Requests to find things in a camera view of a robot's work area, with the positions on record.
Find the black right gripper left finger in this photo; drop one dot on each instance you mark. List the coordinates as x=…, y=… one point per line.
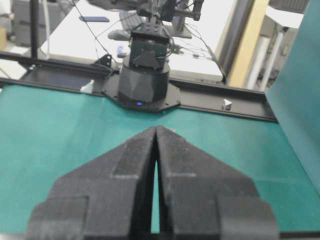
x=108, y=198

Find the black aluminium frame rail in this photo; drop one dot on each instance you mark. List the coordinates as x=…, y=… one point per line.
x=68, y=76

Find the green table cloth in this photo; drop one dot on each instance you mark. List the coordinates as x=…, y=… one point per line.
x=45, y=134

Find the white office desk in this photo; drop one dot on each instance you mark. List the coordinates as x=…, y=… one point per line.
x=90, y=32

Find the black keyboard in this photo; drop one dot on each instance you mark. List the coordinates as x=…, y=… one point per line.
x=130, y=20

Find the black vertical pole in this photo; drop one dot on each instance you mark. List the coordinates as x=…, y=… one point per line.
x=34, y=28

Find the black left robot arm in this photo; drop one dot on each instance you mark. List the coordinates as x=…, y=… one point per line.
x=144, y=75

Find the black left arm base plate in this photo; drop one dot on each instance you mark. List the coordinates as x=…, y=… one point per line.
x=111, y=91

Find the green backdrop curtain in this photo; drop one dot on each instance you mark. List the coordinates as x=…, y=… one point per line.
x=295, y=96

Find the dark blue smartphone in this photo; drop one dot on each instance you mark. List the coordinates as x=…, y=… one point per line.
x=94, y=19

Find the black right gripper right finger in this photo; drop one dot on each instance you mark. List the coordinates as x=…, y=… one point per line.
x=203, y=198

